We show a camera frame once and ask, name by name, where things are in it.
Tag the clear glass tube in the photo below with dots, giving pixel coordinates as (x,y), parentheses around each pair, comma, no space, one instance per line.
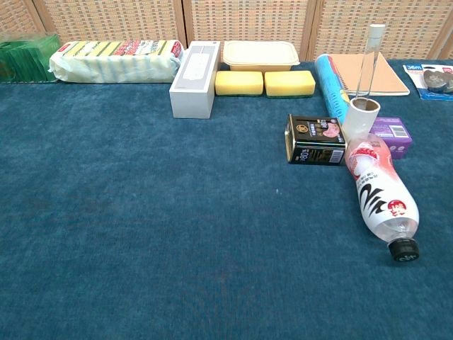
(369,63)

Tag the white cardboard tube roll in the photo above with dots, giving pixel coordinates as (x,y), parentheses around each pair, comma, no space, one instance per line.
(357,122)

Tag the yellow sponge green base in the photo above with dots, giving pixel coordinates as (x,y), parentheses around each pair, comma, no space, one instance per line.
(239,83)
(290,83)

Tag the white power strip box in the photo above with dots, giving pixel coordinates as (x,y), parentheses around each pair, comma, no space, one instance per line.
(194,85)

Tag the black luncheon meat tin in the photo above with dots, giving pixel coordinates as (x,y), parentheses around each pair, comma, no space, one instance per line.
(315,141)

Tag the blue velvet tablecloth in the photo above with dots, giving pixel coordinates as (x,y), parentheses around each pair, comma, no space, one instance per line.
(141,212)

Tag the beige lidded food container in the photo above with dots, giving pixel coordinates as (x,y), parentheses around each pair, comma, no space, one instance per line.
(260,55)

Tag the blue cling film roll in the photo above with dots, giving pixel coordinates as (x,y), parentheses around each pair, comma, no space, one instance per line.
(329,85)

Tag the woven bamboo folding screen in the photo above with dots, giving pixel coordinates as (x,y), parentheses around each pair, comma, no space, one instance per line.
(247,21)

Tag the wrapped yellow sponge multipack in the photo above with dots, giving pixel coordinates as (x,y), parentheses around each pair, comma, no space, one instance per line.
(113,63)

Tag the pink white plastic drink bottle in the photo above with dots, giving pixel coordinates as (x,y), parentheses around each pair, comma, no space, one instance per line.
(382,198)

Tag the purple cardboard box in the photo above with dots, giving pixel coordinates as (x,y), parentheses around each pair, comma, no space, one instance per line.
(396,136)

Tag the tan spiral notebook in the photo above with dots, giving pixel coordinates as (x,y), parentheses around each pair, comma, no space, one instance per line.
(389,78)

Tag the blue correction tape blister pack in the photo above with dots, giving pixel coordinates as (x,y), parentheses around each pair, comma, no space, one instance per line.
(435,79)

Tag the green scouring pad pack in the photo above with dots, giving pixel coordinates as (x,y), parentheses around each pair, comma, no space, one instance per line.
(24,60)

